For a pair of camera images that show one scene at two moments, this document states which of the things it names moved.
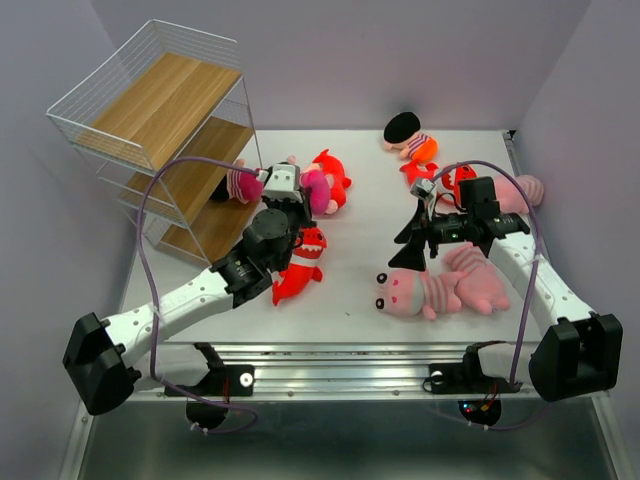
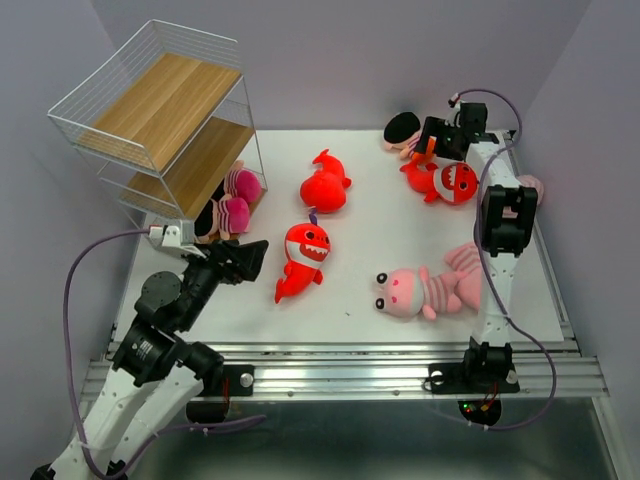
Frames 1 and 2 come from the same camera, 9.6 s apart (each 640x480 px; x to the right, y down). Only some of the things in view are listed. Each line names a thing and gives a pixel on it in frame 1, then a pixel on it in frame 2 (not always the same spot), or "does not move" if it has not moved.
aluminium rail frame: x=337 y=372 does not move
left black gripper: x=302 y=207 to x=247 y=257
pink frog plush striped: x=405 y=293 does not move
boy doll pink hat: x=317 y=186 to x=226 y=219
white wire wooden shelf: x=159 y=123 does not move
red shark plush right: x=452 y=176 does not move
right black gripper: x=411 y=256 to x=436 y=126
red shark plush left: x=303 y=266 does not move
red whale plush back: x=334 y=170 does not move
